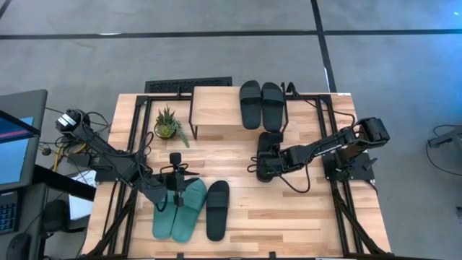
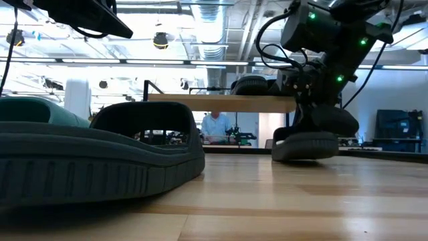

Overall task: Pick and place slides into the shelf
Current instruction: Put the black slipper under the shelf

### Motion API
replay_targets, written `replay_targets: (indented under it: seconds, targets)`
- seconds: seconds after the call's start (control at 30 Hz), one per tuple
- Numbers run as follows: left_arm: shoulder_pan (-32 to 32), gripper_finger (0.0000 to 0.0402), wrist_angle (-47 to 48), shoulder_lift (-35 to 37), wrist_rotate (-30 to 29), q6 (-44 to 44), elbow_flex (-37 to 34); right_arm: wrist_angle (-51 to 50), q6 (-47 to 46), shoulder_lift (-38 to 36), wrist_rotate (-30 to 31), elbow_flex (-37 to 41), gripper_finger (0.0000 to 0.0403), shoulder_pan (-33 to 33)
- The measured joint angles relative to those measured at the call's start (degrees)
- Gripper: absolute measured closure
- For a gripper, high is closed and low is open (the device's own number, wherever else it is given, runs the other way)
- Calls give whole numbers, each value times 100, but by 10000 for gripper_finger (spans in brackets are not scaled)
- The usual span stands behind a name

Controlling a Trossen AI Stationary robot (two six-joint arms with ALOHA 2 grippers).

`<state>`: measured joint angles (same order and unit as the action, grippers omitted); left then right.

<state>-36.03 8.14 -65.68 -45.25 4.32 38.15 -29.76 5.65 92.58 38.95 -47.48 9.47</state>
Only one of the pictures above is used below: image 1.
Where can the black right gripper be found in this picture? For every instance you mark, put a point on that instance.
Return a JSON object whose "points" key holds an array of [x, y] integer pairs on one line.
{"points": [[276, 160]]}

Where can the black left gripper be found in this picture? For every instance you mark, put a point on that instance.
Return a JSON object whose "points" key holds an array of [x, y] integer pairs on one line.
{"points": [[177, 183]]}

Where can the green rubber slide sandal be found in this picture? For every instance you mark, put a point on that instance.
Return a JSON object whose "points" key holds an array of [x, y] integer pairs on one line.
{"points": [[162, 224], [189, 216]]}

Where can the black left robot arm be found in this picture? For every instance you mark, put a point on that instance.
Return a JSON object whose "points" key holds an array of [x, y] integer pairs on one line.
{"points": [[108, 151]]}

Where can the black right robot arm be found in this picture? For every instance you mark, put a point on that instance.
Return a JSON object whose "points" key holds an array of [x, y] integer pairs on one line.
{"points": [[325, 146]]}

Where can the wooden shelf black metal legs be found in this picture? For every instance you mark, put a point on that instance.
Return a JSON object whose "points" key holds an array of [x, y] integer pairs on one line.
{"points": [[216, 106]]}

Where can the potted succulent plant black pot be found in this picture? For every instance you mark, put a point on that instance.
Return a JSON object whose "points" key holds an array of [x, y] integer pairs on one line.
{"points": [[165, 128]]}

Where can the black perforated floor mat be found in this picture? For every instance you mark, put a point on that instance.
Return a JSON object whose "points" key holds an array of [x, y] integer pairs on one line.
{"points": [[173, 85]]}

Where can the black power adapter box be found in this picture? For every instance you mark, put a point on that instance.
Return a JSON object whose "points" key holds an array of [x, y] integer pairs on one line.
{"points": [[77, 160]]}

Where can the white paper sheet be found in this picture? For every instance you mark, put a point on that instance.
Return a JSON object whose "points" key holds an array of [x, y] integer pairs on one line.
{"points": [[77, 207]]}

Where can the computer monitor blue screen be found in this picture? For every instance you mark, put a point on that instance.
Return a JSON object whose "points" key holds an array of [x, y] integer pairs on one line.
{"points": [[14, 159]]}

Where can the dark grey desk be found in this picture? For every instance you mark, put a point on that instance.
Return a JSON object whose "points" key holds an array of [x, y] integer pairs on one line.
{"points": [[21, 101]]}

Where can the black computer mouse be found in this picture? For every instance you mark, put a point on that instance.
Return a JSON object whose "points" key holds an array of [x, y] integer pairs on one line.
{"points": [[18, 247]]}

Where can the black computer keyboard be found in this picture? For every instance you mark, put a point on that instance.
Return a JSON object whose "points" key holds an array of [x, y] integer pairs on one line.
{"points": [[8, 215]]}

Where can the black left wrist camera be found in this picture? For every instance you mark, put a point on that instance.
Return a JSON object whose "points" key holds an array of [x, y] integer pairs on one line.
{"points": [[175, 158]]}

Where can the black frame clamp bracket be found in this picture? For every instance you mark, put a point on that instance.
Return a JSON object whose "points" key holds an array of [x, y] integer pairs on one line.
{"points": [[180, 256], [272, 256]]}

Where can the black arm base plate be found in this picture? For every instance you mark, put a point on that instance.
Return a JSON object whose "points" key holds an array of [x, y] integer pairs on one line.
{"points": [[361, 169], [108, 175]]}

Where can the black aluminium table frame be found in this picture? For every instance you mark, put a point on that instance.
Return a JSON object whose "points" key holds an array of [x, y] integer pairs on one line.
{"points": [[162, 97]]}

